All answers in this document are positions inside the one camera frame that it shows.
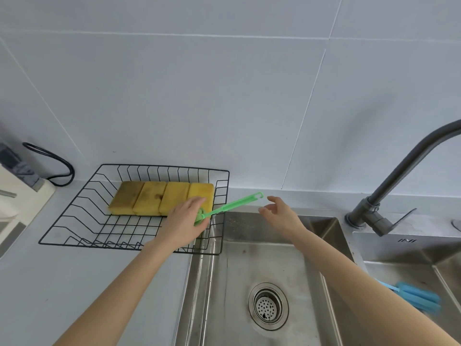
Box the black wire dish rack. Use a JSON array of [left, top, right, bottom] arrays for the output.
[[38, 164, 230, 255]]

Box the black power cable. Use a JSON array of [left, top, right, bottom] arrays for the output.
[[22, 142, 75, 187]]

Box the stainless steel sink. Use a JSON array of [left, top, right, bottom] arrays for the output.
[[174, 206, 461, 346]]

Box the round sink drain strainer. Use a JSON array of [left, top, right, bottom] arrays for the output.
[[248, 283, 289, 331]]

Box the person's right forearm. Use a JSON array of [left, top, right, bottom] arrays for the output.
[[293, 230, 461, 346]]

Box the person's left hand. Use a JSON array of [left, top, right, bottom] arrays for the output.
[[159, 197, 210, 249]]

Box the green bottle brush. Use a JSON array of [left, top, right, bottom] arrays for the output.
[[194, 192, 264, 227]]

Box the white kitchen appliance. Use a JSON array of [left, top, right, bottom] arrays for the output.
[[0, 142, 56, 258]]

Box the person's left forearm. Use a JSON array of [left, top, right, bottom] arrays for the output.
[[53, 235, 184, 346]]

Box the dark grey faucet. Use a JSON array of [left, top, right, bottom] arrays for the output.
[[345, 120, 461, 237]]

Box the blue sponge brush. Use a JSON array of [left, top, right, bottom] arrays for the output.
[[375, 279, 442, 315]]

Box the person's right hand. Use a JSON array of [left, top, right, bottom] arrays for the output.
[[258, 196, 307, 243]]

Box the yellow sponge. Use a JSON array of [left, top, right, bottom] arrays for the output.
[[187, 182, 214, 213], [109, 181, 145, 215], [133, 181, 168, 216], [158, 181, 191, 216]]

